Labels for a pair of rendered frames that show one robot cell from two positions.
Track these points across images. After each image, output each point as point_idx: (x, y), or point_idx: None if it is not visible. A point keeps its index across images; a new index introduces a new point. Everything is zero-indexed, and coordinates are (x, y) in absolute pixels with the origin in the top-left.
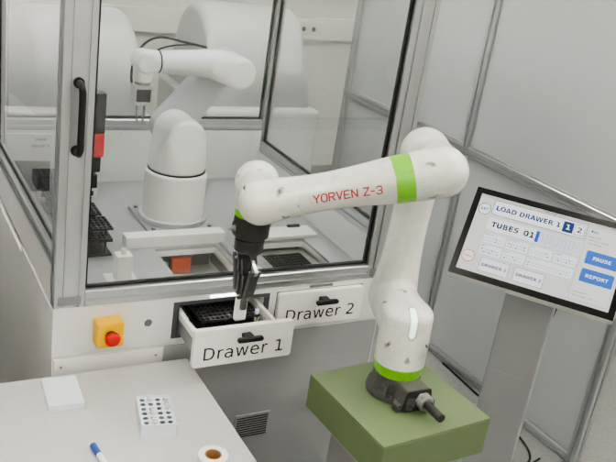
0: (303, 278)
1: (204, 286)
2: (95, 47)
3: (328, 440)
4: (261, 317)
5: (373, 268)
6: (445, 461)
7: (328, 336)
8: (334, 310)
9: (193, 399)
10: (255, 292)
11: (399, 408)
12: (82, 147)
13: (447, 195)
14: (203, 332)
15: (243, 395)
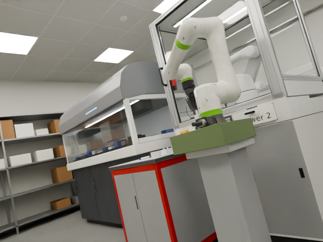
0: (242, 106)
1: None
2: (162, 58)
3: (296, 192)
4: None
5: (276, 93)
6: (203, 148)
7: (267, 132)
8: (260, 117)
9: None
10: (225, 115)
11: (195, 128)
12: (162, 82)
13: (186, 34)
14: (190, 126)
15: None
